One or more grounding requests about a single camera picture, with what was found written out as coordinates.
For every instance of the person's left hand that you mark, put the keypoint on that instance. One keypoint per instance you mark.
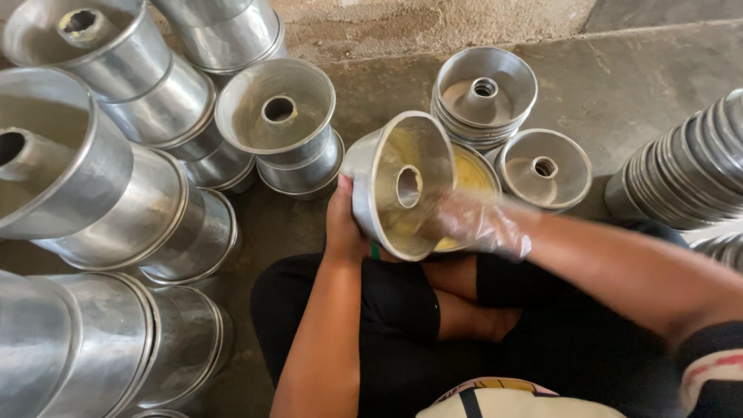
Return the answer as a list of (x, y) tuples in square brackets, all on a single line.
[(342, 229)]

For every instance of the person's right hand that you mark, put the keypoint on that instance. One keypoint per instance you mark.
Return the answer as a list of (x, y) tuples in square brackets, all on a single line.
[(485, 226)]

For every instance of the person's left fingers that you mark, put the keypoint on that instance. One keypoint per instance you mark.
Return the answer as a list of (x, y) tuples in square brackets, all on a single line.
[(346, 186)]

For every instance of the person's right fingers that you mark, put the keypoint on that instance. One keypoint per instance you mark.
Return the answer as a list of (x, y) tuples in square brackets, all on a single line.
[(448, 216)]

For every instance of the greased aluminium tube pan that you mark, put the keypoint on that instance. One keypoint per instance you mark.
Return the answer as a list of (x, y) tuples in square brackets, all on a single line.
[(383, 226)]

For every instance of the metal bowl of yellow grease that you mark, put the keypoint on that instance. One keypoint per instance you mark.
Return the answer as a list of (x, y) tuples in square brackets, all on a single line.
[(473, 174)]

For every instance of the stack of large tube pans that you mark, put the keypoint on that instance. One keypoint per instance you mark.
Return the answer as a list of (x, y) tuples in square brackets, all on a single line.
[(302, 157), (151, 93), (232, 35), (116, 348), (133, 209)]

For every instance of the person's bare legs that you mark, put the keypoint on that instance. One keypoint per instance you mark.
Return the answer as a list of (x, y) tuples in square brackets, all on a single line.
[(464, 313)]

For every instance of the small single aluminium tube pan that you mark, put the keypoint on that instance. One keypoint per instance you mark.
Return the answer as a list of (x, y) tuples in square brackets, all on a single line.
[(566, 174)]

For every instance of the stack of small tube pans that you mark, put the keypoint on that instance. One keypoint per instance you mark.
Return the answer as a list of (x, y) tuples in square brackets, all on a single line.
[(499, 69)]

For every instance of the person's black shorts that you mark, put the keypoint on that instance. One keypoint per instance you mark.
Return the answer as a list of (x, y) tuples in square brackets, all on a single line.
[(569, 348)]

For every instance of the person's printed shirt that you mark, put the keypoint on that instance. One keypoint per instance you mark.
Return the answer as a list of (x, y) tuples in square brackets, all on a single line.
[(522, 403)]

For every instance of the long row of nested pans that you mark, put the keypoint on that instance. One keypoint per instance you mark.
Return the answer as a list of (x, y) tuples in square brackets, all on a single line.
[(722, 249), (679, 174)]

